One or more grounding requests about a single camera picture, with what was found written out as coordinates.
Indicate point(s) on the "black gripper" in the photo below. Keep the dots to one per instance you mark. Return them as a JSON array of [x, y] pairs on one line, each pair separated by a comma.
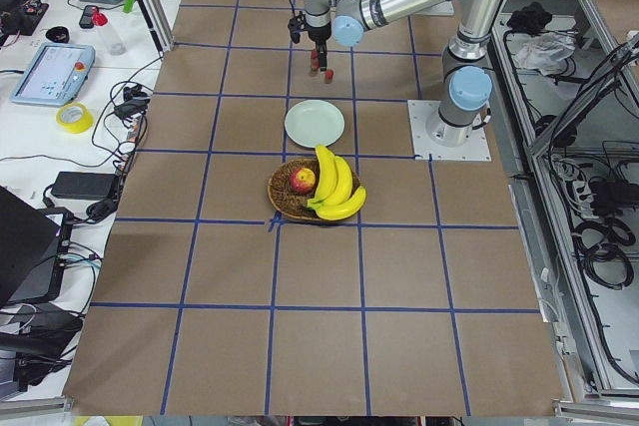
[[318, 37]]

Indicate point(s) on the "pale green plate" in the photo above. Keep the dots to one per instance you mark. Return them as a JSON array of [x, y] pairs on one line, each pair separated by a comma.
[[314, 122]]

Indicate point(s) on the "red yellow apple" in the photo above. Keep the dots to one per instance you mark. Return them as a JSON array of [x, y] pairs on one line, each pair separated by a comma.
[[302, 180]]

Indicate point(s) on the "yellow banana bunch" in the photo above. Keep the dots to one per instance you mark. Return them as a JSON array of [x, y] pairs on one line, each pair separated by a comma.
[[335, 198]]

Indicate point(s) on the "brown wicker basket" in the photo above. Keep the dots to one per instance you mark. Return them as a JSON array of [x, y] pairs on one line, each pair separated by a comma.
[[287, 201]]

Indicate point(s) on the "green marker object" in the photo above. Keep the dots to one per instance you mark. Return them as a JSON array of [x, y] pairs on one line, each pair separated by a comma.
[[128, 6]]

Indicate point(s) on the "clear bottle red cap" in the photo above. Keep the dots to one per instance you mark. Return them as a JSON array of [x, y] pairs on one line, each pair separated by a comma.
[[110, 37]]

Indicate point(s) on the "black cloth bundle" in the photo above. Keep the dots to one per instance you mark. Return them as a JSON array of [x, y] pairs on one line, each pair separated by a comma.
[[531, 19]]

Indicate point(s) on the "crumpled white cloth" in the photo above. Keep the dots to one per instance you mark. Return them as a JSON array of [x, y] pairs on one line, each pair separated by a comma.
[[547, 53]]

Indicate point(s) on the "yellow tape roll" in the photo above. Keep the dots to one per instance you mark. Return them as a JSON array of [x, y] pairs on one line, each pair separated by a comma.
[[74, 118]]

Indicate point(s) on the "black small bowl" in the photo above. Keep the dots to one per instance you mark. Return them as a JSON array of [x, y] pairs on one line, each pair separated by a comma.
[[58, 34]]

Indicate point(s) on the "near teach pendant tablet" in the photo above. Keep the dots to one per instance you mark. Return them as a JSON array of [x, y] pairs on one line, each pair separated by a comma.
[[55, 75]]

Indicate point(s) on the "black power adapter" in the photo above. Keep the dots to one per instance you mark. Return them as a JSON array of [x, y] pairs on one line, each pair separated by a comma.
[[83, 186]]

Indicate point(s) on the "black laptop computer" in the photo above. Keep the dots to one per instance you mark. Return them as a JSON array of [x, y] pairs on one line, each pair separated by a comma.
[[33, 242]]

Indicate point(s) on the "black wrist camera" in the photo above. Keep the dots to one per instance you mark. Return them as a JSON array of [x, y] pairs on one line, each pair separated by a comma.
[[296, 26]]

